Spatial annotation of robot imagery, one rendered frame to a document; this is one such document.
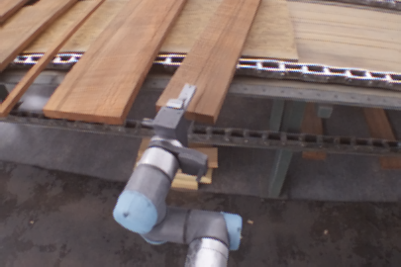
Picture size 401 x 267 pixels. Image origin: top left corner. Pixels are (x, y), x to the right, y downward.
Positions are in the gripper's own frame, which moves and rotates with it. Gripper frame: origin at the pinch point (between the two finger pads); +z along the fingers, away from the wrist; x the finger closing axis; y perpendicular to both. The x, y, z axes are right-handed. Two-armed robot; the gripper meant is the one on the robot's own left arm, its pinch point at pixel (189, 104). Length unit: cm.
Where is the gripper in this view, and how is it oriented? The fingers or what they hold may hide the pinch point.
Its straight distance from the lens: 68.1
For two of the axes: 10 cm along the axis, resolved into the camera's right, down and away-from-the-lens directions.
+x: 0.5, 7.0, 7.1
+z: 3.1, -6.9, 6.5
